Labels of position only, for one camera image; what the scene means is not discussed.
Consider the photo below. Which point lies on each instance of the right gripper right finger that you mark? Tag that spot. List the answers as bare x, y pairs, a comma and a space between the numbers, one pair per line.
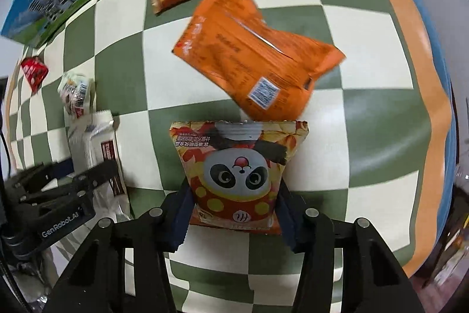
373, 280

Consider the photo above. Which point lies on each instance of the red triangular chocolate packet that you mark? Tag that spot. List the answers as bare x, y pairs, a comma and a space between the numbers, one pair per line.
35, 71

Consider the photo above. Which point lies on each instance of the white wipes packet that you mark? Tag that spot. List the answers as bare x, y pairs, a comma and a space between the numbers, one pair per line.
93, 147

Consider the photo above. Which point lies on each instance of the orange snack packet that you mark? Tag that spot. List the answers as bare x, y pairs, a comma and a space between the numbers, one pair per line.
269, 73

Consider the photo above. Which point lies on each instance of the green white checkered cloth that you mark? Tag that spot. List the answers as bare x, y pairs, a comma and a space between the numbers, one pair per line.
377, 123

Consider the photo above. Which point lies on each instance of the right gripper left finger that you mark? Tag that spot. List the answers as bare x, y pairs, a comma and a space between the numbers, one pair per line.
120, 267

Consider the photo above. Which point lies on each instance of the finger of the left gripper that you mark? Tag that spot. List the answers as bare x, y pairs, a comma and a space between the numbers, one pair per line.
39, 176
87, 181

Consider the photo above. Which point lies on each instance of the panda snack packet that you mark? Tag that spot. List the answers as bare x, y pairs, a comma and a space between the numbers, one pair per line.
235, 168

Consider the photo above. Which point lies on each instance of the white cow milk candy packet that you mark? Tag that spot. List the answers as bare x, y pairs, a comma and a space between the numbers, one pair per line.
76, 91

